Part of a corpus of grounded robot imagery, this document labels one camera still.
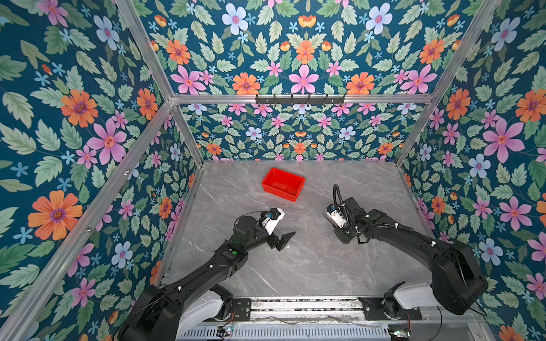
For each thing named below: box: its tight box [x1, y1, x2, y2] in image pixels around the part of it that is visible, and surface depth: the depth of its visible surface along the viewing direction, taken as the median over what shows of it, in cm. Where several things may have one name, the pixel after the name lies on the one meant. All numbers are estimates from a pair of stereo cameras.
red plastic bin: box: [261, 167, 306, 203], surface depth 109 cm
